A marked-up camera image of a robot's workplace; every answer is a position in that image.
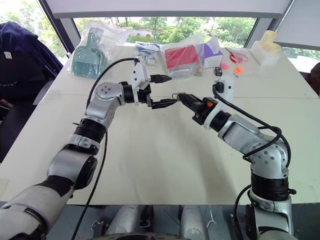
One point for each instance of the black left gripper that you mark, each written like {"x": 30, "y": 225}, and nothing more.
{"x": 144, "y": 93}

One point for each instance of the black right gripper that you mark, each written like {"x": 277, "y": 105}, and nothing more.
{"x": 202, "y": 110}

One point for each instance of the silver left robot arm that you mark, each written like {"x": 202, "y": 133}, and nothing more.
{"x": 70, "y": 165}

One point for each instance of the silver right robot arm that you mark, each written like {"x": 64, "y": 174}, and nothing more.
{"x": 240, "y": 130}

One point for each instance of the red box in clear bag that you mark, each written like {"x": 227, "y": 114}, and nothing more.
{"x": 181, "y": 56}

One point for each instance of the small black box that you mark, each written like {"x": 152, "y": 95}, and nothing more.
{"x": 218, "y": 71}

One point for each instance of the blue white package in bag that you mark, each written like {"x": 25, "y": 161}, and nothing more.
{"x": 147, "y": 47}

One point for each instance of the purple white carton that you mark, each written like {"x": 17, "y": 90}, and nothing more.
{"x": 212, "y": 58}

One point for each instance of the small pink object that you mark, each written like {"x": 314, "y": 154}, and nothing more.
{"x": 224, "y": 66}

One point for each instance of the small orange object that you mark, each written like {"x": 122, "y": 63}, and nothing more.
{"x": 238, "y": 70}

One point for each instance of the red scissors in clear bag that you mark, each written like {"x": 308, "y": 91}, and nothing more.
{"x": 238, "y": 57}

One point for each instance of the green dustpan in plastic bag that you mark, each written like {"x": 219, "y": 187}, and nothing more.
{"x": 86, "y": 60}

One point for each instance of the white foam block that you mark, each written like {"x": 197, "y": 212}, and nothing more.
{"x": 262, "y": 56}

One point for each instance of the pale yellow cup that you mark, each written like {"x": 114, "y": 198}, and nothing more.
{"x": 268, "y": 37}
{"x": 275, "y": 48}

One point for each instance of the silver rounded robot thigh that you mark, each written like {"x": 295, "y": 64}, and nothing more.
{"x": 192, "y": 221}
{"x": 123, "y": 220}

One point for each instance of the dark brown rounded object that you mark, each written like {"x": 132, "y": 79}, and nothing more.
{"x": 315, "y": 78}

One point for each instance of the dark blue jacket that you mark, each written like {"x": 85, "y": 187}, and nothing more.
{"x": 22, "y": 50}

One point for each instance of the dark office chair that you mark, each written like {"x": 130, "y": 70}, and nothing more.
{"x": 17, "y": 117}

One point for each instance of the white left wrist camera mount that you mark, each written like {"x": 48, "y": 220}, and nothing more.
{"x": 138, "y": 73}

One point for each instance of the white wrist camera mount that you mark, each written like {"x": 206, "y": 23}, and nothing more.
{"x": 228, "y": 87}
{"x": 138, "y": 73}

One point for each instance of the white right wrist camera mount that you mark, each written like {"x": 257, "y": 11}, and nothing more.
{"x": 228, "y": 87}

